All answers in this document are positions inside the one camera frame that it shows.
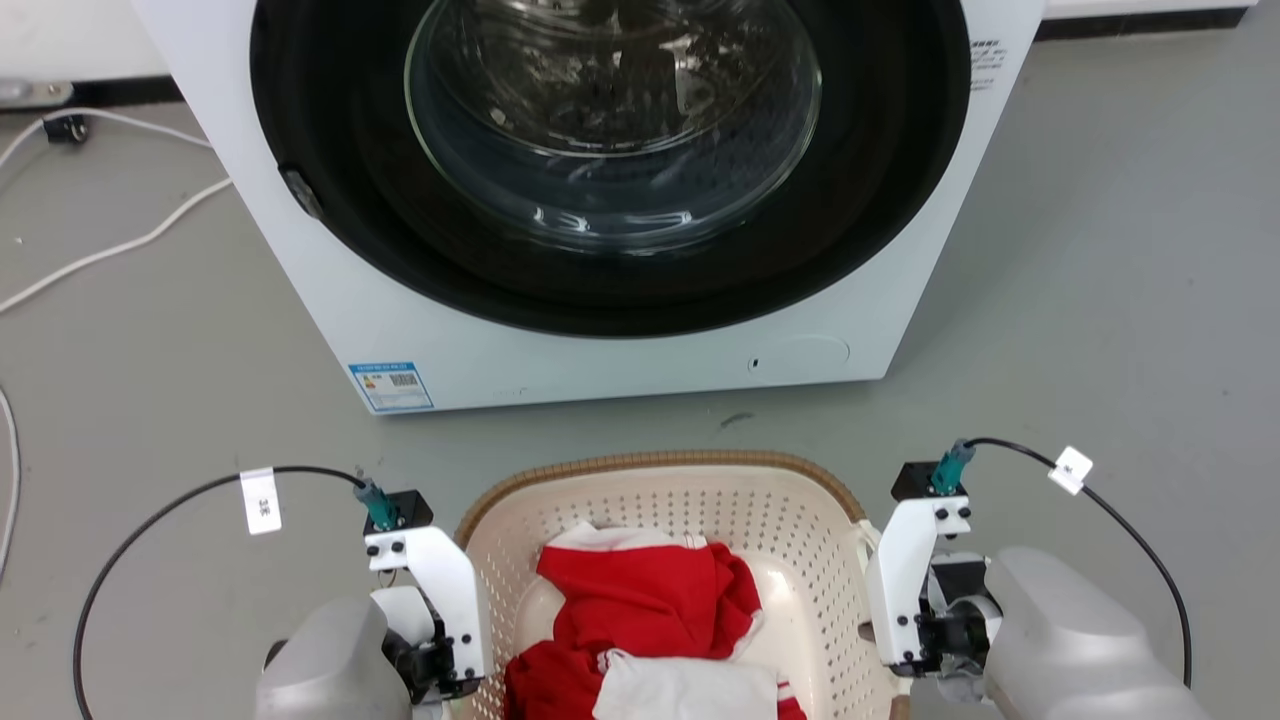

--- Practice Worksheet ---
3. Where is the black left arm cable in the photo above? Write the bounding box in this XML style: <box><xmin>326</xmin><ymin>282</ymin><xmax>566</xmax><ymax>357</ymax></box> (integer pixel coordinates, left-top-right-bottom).
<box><xmin>73</xmin><ymin>465</ymin><xmax>401</xmax><ymax>720</ymax></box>

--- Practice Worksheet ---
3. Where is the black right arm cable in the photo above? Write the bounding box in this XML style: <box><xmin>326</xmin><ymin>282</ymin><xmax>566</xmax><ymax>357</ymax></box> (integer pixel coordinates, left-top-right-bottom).
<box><xmin>930</xmin><ymin>437</ymin><xmax>1194</xmax><ymax>689</ymax></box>

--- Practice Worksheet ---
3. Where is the grey metal floor fixture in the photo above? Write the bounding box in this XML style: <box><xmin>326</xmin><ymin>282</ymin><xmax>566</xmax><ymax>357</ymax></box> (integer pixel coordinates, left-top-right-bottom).
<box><xmin>0</xmin><ymin>79</ymin><xmax>75</xmax><ymax>109</ymax></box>

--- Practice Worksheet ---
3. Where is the white right cable tag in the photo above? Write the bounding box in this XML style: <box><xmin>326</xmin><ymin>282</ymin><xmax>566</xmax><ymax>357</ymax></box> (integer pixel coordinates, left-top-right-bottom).
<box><xmin>1047</xmin><ymin>446</ymin><xmax>1095</xmax><ymax>496</ymax></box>

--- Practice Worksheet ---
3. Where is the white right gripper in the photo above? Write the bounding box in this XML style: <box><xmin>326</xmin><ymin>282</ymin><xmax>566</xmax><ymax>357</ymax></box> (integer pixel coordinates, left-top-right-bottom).
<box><xmin>864</xmin><ymin>495</ymin><xmax>1001</xmax><ymax>681</ymax></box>

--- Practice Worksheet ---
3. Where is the white cloth garment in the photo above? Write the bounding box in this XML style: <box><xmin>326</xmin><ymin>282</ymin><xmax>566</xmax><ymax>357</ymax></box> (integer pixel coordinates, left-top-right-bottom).
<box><xmin>592</xmin><ymin>648</ymin><xmax>780</xmax><ymax>720</ymax></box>

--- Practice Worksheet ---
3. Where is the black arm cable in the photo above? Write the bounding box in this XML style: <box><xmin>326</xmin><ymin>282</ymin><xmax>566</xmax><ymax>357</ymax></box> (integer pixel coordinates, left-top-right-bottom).
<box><xmin>73</xmin><ymin>465</ymin><xmax>401</xmax><ymax>720</ymax></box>
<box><xmin>930</xmin><ymin>437</ymin><xmax>1194</xmax><ymax>689</ymax></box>

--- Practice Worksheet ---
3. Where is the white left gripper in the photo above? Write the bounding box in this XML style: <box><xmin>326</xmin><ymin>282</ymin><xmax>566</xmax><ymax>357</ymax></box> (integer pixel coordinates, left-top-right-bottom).
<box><xmin>364</xmin><ymin>525</ymin><xmax>493</xmax><ymax>703</ymax></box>

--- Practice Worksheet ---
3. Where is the white left cable tag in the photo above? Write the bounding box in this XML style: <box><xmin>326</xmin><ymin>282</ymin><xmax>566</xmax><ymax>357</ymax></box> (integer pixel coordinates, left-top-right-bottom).
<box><xmin>240</xmin><ymin>467</ymin><xmax>284</xmax><ymax>536</ymax></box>

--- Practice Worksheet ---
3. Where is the white front-load washing machine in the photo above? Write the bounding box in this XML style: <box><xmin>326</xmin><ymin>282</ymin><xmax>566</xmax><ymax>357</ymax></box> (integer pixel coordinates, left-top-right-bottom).
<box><xmin>130</xmin><ymin>0</ymin><xmax>1047</xmax><ymax>416</ymax></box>

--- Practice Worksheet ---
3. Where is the thin white floor cable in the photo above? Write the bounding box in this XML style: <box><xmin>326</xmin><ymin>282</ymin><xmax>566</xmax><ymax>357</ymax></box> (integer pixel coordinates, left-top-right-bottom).
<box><xmin>0</xmin><ymin>107</ymin><xmax>216</xmax><ymax>171</ymax></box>

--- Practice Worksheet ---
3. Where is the black round glass washer door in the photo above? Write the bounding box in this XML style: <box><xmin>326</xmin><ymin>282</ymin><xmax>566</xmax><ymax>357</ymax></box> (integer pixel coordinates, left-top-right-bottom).
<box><xmin>249</xmin><ymin>0</ymin><xmax>972</xmax><ymax>339</ymax></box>

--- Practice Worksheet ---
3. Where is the blue energy label sticker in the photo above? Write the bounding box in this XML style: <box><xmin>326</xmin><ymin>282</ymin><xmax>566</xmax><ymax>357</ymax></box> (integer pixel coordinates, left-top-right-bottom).
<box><xmin>348</xmin><ymin>361</ymin><xmax>435</xmax><ymax>413</ymax></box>

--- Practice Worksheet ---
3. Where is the grey curved floor cable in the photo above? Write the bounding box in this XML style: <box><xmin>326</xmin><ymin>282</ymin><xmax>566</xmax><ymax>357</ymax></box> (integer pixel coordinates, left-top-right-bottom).
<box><xmin>0</xmin><ymin>385</ymin><xmax>22</xmax><ymax>586</ymax></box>

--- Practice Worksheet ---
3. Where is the white cable tag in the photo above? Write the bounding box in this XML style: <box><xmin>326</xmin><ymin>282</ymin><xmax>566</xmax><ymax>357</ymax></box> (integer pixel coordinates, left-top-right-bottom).
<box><xmin>240</xmin><ymin>467</ymin><xmax>284</xmax><ymax>536</ymax></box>
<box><xmin>1047</xmin><ymin>446</ymin><xmax>1095</xmax><ymax>496</ymax></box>

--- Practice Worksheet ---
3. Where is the cream perforated laundry basket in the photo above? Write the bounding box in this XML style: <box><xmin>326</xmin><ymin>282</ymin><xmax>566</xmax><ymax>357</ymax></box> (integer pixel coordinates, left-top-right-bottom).
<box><xmin>455</xmin><ymin>450</ymin><xmax>911</xmax><ymax>720</ymax></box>

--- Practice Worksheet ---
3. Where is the thick white floor cable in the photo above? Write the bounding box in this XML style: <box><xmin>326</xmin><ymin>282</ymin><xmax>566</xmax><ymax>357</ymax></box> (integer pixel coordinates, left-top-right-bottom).
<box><xmin>0</xmin><ymin>177</ymin><xmax>234</xmax><ymax>316</ymax></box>

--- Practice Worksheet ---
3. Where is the red and white garment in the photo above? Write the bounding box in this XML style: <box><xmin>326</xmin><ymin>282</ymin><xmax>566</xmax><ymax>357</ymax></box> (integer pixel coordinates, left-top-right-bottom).
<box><xmin>503</xmin><ymin>522</ymin><xmax>807</xmax><ymax>720</ymax></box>

